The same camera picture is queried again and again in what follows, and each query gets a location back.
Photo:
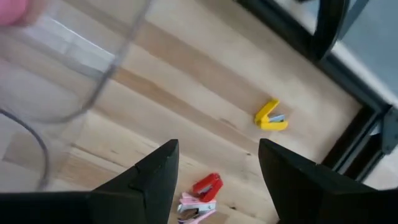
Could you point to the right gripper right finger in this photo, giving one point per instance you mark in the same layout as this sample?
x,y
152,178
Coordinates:
x,y
298,193

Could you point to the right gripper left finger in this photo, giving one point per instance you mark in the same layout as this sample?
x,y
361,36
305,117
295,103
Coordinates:
x,y
149,193

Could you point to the red staple remover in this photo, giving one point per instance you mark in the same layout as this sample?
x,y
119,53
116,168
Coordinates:
x,y
211,186

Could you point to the yellow staple remover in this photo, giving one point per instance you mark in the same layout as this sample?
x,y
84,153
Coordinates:
x,y
263,116

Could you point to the clear plastic bin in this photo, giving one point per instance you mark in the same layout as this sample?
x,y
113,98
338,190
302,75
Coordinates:
x,y
18,149
62,62

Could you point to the black aluminium table frame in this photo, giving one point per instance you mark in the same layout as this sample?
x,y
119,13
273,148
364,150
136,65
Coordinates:
x,y
349,138

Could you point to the frame corner bracket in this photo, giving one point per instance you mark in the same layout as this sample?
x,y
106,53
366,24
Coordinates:
x,y
390,130

